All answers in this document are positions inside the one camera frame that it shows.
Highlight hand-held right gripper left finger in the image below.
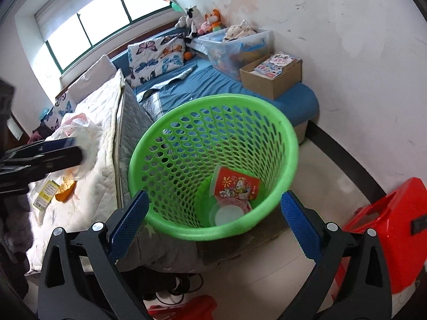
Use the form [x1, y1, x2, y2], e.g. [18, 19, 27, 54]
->
[37, 190, 154, 320]

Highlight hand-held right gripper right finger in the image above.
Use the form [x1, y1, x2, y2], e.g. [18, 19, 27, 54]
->
[278, 190, 392, 320]

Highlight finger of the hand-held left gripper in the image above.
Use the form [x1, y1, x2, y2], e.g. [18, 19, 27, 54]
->
[0, 146, 83, 187]
[4, 137, 80, 161]

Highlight white plastic bag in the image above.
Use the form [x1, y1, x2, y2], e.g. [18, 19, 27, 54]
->
[53, 113, 101, 181]

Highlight orange-red foam fruit net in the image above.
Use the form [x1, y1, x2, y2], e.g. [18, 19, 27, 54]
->
[55, 177, 77, 202]

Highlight clear packet with yellow label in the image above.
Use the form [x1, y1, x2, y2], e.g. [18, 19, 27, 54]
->
[31, 180, 61, 210]

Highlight green plastic mesh basket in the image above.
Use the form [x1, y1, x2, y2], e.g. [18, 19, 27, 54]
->
[128, 94, 299, 241]

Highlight person's left forearm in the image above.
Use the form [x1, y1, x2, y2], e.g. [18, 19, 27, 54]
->
[0, 191, 34, 302]

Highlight small butterfly print pillow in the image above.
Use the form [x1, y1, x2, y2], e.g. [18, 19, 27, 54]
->
[38, 90, 78, 130]

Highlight white quilted bedspread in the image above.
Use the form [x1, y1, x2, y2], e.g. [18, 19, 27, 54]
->
[25, 70, 125, 274]

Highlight red snack packet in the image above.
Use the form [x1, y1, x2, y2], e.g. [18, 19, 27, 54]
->
[210, 166, 261, 204]

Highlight white pillow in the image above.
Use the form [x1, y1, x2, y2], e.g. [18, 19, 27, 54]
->
[60, 55, 117, 102]

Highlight grey quilted mattress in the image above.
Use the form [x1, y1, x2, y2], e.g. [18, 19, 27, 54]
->
[113, 83, 157, 209]

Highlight black and white shoes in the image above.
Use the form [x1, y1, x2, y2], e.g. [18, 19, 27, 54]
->
[155, 273, 204, 307]

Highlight large red plastic stool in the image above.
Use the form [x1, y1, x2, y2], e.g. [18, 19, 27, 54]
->
[335, 177, 427, 295]

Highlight grey patterned quilt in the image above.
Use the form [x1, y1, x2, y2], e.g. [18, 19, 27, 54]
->
[135, 67, 197, 121]

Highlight small red plastic stool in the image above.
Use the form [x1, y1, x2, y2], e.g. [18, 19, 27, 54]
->
[147, 295, 217, 320]

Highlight large butterfly print pillow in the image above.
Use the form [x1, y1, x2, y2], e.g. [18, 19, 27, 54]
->
[128, 34, 187, 88]

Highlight green framed window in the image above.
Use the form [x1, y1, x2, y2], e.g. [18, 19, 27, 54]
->
[35, 0, 171, 72]

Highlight cardboard box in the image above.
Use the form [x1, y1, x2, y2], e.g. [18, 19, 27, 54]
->
[239, 53, 303, 100]

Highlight blue bed sheet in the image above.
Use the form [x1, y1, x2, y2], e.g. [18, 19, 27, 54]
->
[110, 28, 319, 130]

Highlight stack of colourful books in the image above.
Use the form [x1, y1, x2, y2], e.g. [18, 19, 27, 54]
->
[254, 51, 299, 81]

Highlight clear plastic storage bin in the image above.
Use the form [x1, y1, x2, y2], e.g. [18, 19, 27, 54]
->
[197, 27, 274, 81]

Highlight black and white cow plush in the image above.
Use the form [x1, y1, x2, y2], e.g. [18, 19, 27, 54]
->
[185, 6, 204, 39]

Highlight patterned cream cloth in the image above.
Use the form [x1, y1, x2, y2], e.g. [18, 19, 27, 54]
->
[223, 20, 259, 42]

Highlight orange fox plush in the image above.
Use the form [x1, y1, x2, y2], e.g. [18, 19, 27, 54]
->
[204, 9, 223, 30]

